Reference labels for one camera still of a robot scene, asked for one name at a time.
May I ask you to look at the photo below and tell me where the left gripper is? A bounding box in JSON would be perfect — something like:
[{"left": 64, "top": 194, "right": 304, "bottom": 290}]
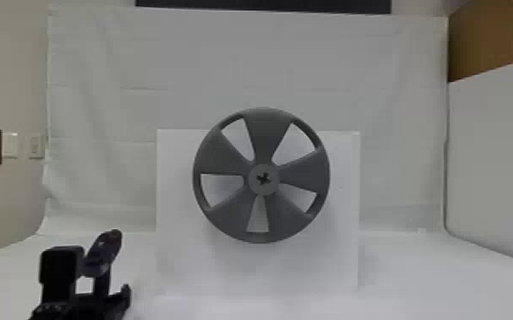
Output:
[{"left": 27, "top": 283, "right": 133, "bottom": 320}]

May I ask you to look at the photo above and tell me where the cardboard box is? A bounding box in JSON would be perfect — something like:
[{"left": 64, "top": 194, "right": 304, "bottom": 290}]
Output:
[{"left": 447, "top": 0, "right": 513, "bottom": 83}]

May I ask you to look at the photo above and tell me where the dark screen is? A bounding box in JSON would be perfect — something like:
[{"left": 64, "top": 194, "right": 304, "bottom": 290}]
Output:
[{"left": 134, "top": 0, "right": 392, "bottom": 14}]

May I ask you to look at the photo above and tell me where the large white panel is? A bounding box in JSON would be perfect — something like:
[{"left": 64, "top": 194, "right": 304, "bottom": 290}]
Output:
[{"left": 444, "top": 54, "right": 513, "bottom": 268}]

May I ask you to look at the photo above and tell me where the grey wheel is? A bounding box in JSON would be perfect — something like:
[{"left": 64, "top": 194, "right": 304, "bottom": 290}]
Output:
[{"left": 191, "top": 106, "right": 331, "bottom": 244}]

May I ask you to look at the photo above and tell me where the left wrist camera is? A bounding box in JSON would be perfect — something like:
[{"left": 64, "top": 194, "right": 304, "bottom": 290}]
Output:
[{"left": 38, "top": 245, "right": 86, "bottom": 305}]

